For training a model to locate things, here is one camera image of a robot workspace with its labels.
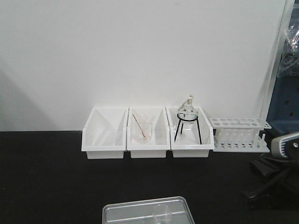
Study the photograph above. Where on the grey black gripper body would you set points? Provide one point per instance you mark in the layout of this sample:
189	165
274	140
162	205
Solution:
286	147

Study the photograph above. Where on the clear glass beaker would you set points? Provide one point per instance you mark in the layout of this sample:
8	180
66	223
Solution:
162	214

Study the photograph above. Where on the silver metal tray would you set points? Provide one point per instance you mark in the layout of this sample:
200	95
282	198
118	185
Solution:
140	212

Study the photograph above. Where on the small glass beaker in bin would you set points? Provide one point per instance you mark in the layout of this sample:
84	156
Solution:
143	128

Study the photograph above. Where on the blue lab machine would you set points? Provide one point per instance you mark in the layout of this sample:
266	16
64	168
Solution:
283	114

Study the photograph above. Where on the white test tube rack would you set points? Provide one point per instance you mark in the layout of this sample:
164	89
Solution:
240	135

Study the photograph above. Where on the right white storage bin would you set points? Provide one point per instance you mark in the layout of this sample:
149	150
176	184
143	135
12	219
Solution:
187	144

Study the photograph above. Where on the white storage bin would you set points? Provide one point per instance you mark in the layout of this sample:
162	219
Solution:
160	141
187	144
104	135

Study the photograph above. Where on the glass alcohol lamp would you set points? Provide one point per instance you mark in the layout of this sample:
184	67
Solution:
186	112

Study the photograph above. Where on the middle white storage bin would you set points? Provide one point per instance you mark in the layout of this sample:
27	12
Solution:
160	141

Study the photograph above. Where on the glass stirring rod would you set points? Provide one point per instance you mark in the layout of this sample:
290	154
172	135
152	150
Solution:
142	132

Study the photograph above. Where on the left white storage bin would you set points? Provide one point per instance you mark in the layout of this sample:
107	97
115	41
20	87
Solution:
104	135

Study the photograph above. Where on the black wire tripod stand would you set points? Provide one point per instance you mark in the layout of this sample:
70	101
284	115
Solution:
184	127

